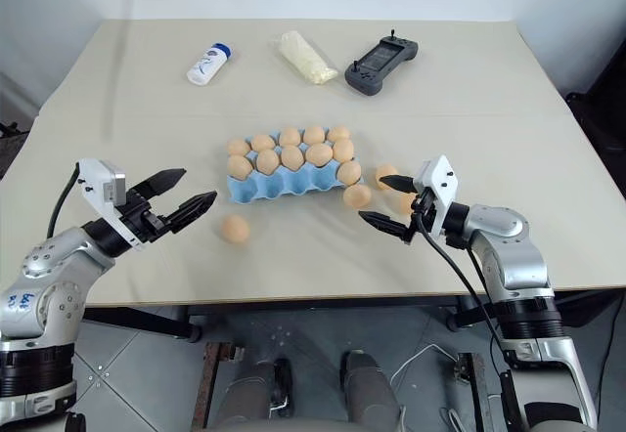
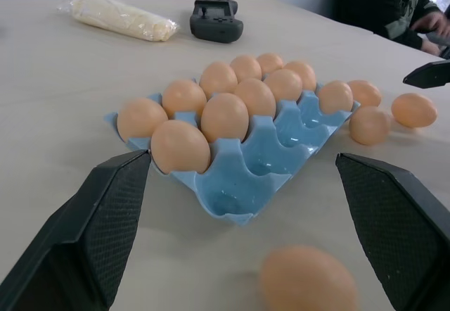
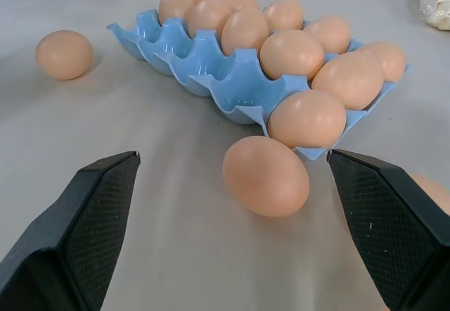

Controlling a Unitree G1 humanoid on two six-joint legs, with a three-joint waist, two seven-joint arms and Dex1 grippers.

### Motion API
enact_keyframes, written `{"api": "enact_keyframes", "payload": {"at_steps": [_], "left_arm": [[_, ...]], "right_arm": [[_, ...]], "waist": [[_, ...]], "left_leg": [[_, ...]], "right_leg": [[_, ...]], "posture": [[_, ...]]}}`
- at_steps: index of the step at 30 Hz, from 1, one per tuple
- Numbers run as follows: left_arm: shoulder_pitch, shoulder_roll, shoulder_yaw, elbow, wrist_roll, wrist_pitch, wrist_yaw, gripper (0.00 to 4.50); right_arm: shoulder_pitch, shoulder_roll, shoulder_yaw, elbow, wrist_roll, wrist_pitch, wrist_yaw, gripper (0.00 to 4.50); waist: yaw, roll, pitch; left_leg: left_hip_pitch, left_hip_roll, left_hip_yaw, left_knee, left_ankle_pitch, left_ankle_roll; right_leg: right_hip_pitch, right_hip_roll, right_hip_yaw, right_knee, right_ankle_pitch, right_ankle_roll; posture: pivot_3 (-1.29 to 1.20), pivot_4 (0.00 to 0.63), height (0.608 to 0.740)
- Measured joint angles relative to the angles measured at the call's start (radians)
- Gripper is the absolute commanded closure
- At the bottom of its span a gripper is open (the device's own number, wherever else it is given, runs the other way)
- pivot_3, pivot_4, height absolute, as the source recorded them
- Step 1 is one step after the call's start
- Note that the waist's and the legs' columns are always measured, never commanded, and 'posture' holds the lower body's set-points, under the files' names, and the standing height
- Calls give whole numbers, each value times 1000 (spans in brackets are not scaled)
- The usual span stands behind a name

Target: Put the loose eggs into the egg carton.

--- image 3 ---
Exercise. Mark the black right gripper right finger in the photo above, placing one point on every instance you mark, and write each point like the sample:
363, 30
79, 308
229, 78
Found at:
393, 226

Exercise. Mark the blue plastic egg tray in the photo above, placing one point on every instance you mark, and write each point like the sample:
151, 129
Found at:
225, 79

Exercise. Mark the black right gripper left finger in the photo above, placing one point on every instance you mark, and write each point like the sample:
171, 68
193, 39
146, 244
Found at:
67, 240

